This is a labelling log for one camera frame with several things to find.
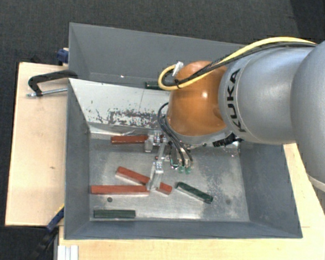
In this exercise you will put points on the grey metal bin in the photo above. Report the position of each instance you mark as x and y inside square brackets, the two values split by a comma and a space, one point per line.
[225, 186]

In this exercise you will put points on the pale wood flat board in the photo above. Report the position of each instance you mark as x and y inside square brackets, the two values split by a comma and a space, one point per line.
[36, 145]

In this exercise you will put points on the red-brown flat block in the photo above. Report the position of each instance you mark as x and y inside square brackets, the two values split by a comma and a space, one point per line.
[116, 190]
[128, 139]
[133, 176]

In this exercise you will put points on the dark green flat block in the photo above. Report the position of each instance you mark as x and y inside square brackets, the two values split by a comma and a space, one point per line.
[195, 193]
[114, 214]

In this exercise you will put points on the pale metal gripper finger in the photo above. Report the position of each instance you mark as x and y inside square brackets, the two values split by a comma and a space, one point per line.
[157, 138]
[156, 179]

